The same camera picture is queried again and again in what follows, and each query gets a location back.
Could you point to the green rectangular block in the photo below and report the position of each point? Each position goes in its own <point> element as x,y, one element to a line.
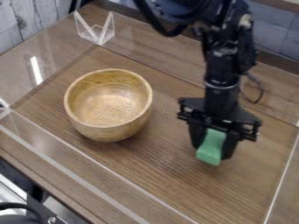
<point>208,152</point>

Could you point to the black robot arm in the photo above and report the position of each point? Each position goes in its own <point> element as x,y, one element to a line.
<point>223,24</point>

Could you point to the black metal stand bracket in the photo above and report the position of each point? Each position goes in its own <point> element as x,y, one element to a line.
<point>41,213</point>

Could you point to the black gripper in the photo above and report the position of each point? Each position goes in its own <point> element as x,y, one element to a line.
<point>219,112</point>

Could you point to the clear acrylic tray wall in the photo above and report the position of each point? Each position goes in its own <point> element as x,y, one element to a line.
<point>146,179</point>

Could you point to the wooden bowl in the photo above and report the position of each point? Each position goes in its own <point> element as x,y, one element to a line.
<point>108,104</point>

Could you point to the clear acrylic corner bracket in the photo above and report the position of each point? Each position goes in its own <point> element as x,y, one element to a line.
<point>94,33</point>

